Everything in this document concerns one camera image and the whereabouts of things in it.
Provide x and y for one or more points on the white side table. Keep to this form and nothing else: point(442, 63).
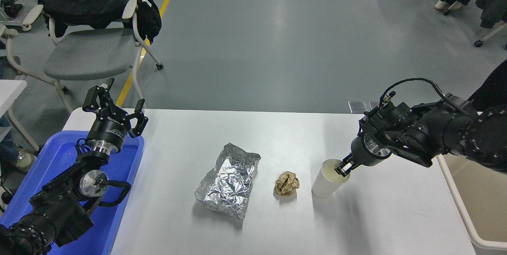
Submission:
point(10, 90)

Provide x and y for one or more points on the white paper cup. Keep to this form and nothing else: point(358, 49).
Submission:
point(323, 187)

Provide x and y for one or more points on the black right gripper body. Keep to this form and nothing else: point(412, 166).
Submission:
point(362, 155)

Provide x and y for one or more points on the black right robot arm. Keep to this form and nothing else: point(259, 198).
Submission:
point(435, 128)

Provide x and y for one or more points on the grey seat office chair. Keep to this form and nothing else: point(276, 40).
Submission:
point(91, 53)

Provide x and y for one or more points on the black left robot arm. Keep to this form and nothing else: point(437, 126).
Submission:
point(59, 203)

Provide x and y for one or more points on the white chair frame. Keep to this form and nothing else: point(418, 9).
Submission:
point(35, 11)

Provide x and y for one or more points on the black floor caster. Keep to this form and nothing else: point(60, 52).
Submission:
point(4, 197)

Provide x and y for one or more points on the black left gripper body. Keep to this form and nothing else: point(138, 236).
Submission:
point(107, 132)

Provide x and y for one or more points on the large pale plastic bin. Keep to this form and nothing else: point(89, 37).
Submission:
point(483, 207)

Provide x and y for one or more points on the blue plastic tray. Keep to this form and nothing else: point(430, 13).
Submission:
point(59, 152)

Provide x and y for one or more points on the crumpled tan paper ball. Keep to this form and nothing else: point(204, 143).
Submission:
point(286, 183)

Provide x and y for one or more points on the metal floor plate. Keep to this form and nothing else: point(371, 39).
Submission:
point(374, 105)
point(356, 107)

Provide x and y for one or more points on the crumpled silver foil tray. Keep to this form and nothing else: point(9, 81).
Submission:
point(229, 183)

